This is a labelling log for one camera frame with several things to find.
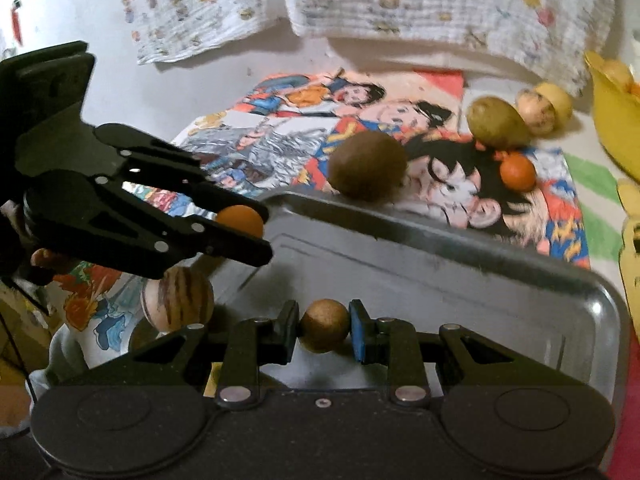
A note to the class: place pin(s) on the brown kiwi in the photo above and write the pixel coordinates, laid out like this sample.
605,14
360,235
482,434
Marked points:
367,167

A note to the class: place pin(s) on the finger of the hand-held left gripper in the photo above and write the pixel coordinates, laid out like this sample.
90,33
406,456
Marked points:
165,157
235,247

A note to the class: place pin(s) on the colourful printed cloth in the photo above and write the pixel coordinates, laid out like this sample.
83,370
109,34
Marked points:
95,305

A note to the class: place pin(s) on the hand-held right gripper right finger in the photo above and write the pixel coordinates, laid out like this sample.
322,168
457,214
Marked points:
357,334

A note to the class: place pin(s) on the green striped bear mat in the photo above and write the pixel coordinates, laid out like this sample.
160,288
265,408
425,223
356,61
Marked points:
590,200

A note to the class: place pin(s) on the yellow-green pear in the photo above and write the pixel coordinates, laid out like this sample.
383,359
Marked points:
495,122

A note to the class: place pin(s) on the striped wooden ball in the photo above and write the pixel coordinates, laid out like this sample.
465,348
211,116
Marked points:
177,300

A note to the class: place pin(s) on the white printed cloth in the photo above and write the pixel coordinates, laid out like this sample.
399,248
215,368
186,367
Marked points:
425,0
190,5

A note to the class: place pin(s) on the yellow plastic bowl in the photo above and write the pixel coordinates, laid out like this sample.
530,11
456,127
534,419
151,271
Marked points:
615,125

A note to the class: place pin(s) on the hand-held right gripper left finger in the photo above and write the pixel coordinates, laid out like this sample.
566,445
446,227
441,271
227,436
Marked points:
288,332

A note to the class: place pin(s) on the small red object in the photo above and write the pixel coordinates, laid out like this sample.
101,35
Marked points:
17,20

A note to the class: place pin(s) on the metal tray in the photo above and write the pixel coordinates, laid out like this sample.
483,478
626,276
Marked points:
400,280

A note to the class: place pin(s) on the person's left hand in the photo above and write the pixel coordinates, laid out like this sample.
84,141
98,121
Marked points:
44,258

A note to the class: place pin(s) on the cartoon poster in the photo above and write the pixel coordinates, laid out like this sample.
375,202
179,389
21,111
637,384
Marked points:
280,125

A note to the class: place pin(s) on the small brown ball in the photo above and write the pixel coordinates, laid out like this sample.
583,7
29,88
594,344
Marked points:
325,325

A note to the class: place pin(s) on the small orange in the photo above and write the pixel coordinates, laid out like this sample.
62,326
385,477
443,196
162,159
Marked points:
241,224
517,171

